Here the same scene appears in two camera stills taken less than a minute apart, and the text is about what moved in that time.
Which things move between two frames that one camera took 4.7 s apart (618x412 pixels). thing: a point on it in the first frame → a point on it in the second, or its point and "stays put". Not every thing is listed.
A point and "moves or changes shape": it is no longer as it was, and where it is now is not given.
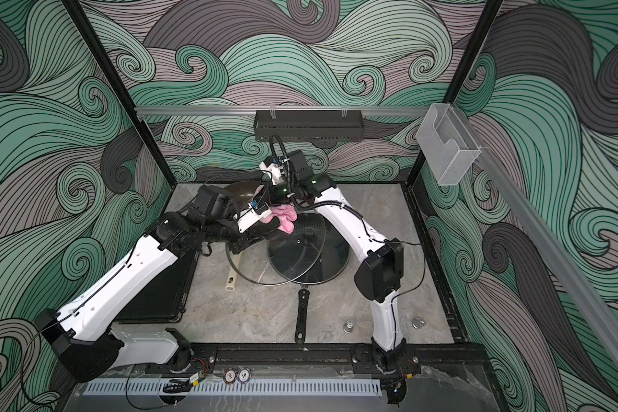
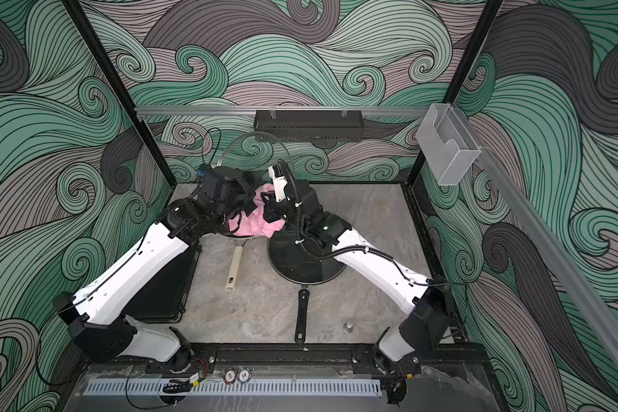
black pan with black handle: [315, 252] stays put
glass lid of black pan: [316, 252] stays put
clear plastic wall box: [447, 144] stays put
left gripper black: [246, 239] → [245, 194]
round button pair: [231, 375] stays put
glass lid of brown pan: [281, 257] → [257, 152]
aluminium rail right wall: [597, 318] stays put
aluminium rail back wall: [281, 111] stays put
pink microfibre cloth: [287, 214] moves or changes shape
